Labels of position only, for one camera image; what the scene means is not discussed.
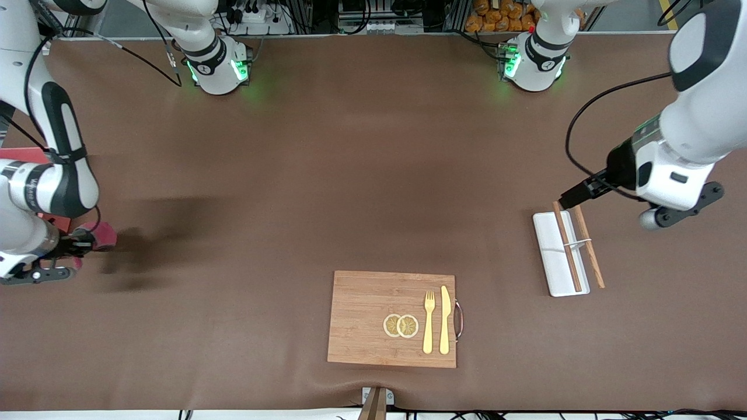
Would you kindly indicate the white electronics box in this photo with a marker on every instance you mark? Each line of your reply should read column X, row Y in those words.
column 373, row 26

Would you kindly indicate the orange round objects pile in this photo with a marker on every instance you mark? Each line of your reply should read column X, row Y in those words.
column 496, row 20

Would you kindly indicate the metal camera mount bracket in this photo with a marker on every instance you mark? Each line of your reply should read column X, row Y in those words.
column 376, row 405

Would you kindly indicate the yellow plastic knife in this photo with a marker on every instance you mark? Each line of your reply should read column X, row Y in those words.
column 444, row 326

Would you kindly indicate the white power strip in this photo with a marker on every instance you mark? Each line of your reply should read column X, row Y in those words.
column 257, row 17

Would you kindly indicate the lemon slice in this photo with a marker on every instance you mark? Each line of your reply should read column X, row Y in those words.
column 389, row 325
column 408, row 326

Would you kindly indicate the pink plastic bin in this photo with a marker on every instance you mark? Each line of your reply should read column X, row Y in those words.
column 23, row 155

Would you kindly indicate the yellow plastic fork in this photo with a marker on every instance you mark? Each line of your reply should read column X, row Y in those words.
column 428, row 332

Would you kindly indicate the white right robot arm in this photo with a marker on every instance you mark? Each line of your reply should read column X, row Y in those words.
column 216, row 73

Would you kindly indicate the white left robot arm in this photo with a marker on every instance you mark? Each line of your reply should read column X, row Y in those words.
column 700, row 116

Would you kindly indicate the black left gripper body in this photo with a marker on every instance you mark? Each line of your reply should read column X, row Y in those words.
column 620, row 165

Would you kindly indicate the white rack tray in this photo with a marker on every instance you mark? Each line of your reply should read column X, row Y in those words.
column 548, row 256

